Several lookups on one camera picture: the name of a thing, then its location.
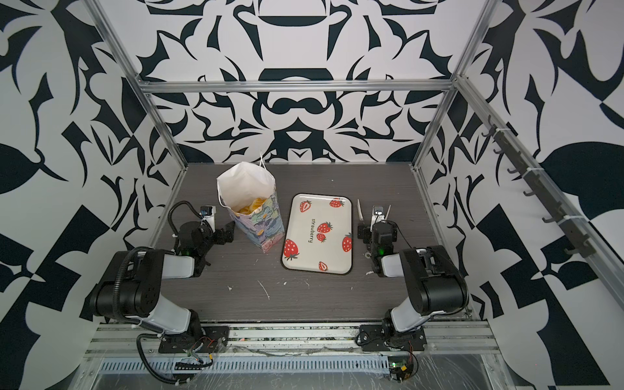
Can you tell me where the small circuit board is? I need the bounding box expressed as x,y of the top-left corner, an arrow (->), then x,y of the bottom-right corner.
388,355 -> 419,383

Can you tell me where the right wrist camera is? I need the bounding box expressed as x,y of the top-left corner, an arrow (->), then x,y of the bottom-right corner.
370,206 -> 385,230

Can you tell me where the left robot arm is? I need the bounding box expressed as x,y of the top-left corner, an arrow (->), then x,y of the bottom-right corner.
88,218 -> 235,340

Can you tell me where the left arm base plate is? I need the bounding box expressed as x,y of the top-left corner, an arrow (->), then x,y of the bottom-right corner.
159,326 -> 230,354

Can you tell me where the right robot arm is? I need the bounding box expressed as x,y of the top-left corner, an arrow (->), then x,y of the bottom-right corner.
357,203 -> 469,338

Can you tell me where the white floral paper bag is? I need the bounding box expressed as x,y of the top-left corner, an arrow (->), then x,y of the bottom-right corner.
216,159 -> 285,253

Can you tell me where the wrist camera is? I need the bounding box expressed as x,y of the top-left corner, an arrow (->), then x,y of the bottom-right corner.
370,206 -> 385,230
200,206 -> 216,232

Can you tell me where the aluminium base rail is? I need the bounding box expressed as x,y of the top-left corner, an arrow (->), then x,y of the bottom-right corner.
82,321 -> 498,357

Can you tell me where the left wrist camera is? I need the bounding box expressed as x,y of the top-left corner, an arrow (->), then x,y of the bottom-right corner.
200,206 -> 216,232

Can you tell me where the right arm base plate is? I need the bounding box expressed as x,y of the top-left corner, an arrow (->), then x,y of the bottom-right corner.
354,325 -> 427,352

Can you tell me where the croissant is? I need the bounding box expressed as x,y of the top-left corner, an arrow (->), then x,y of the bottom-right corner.
237,198 -> 266,215

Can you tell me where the white strawberry tray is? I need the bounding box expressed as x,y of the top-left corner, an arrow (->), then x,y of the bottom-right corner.
281,193 -> 354,276

